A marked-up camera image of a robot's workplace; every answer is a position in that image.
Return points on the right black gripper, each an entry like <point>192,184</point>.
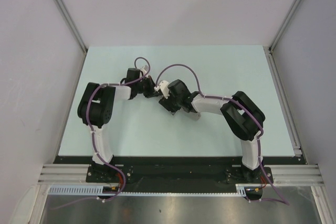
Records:
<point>167,103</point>

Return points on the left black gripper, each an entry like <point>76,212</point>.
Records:
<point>151,92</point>

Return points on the grey cloth napkin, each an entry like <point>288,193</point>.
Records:
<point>191,116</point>

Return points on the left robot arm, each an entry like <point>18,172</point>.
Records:
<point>96,107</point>

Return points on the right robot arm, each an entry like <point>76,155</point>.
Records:
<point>244,118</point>

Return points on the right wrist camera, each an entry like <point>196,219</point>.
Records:
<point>162,89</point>

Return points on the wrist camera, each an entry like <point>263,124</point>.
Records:
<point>145,70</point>
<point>162,89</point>

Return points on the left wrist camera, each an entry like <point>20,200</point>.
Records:
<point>145,70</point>

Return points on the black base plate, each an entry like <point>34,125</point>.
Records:
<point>173,174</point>

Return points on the right side aluminium rail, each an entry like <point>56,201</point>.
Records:
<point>291,127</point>

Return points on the aluminium rail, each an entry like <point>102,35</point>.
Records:
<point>63,174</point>
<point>291,127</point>

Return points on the light blue cable duct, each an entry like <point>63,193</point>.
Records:
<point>81,190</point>

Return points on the front aluminium rail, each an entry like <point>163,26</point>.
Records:
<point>63,174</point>

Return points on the left aluminium frame post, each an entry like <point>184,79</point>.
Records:
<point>61,6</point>

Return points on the aluminium frame post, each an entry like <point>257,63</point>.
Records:
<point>284,25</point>
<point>61,6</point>

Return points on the right aluminium frame post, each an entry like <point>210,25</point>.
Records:
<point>284,25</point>

